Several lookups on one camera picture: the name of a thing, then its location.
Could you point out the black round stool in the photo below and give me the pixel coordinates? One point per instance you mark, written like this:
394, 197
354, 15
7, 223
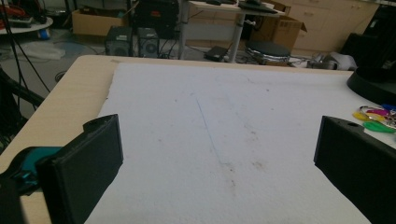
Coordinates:
268, 49

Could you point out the black keyboard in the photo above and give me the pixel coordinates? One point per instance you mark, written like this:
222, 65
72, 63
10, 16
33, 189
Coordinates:
257, 7

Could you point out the black computer tower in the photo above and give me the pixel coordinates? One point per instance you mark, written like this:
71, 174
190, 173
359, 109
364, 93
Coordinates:
155, 15

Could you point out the blue key tag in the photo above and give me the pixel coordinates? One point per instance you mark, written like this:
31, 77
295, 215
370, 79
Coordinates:
389, 107

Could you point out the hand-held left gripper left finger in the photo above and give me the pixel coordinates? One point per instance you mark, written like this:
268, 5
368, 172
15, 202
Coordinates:
84, 174

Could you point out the black speaker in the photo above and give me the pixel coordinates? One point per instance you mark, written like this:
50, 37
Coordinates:
148, 43
119, 41

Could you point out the clear plastic bag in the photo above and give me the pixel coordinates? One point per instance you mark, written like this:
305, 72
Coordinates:
42, 49

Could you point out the white desk with metal legs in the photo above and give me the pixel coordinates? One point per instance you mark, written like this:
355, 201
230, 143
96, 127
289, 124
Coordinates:
218, 12

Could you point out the teal and black tool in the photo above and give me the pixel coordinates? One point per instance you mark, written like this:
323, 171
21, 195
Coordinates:
26, 168

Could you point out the black power adapter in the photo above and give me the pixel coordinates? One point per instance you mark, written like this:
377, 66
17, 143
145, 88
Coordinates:
215, 53

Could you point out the open cardboard box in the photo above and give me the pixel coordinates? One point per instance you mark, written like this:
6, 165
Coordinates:
281, 32

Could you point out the round white table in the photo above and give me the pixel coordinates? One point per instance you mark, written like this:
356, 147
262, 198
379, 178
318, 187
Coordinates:
25, 26

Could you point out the white foam mat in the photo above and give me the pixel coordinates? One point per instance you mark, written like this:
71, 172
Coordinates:
218, 140

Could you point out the black metal stand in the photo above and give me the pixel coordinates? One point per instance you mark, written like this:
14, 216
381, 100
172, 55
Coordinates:
14, 90

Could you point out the flat cardboard box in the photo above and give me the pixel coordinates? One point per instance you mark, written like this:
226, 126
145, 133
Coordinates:
98, 22

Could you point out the black monitor base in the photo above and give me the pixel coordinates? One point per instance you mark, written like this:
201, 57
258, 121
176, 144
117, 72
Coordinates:
372, 84

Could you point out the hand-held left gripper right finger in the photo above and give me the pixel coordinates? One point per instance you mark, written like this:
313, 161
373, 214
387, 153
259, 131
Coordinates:
358, 168

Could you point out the yellow key tag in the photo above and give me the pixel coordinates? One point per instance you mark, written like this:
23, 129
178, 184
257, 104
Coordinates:
362, 117

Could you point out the magenta key tag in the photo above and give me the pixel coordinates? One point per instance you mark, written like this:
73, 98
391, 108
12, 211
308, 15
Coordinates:
377, 111

